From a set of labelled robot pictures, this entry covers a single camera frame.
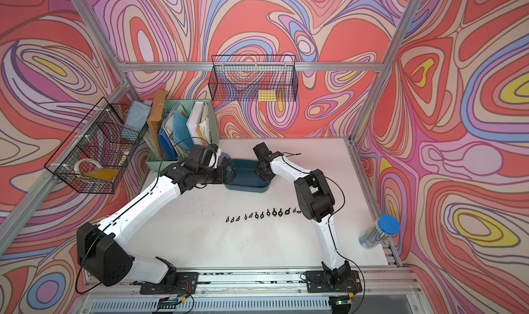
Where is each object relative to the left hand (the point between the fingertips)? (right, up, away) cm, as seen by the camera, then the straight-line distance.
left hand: (228, 174), depth 81 cm
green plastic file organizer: (-27, +27, +14) cm, 41 cm away
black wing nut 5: (+6, -20, +10) cm, 23 cm away
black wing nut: (+16, -18, +10) cm, 26 cm away
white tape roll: (-47, +3, -15) cm, 49 cm away
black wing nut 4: (+8, -20, +10) cm, 23 cm away
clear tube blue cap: (+55, -16, -13) cm, 59 cm away
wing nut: (+28, -17, +10) cm, 34 cm away
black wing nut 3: (+11, -20, +10) cm, 24 cm away
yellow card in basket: (-40, +1, -13) cm, 42 cm away
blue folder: (-34, +12, +17) cm, 40 cm away
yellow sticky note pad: (+15, +35, +10) cm, 39 cm away
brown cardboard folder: (-34, +23, +8) cm, 41 cm away
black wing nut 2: (+13, -20, +10) cm, 26 cm away
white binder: (-18, +23, +11) cm, 31 cm away
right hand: (+12, -3, +20) cm, 23 cm away
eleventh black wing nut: (+3, -20, +9) cm, 22 cm away
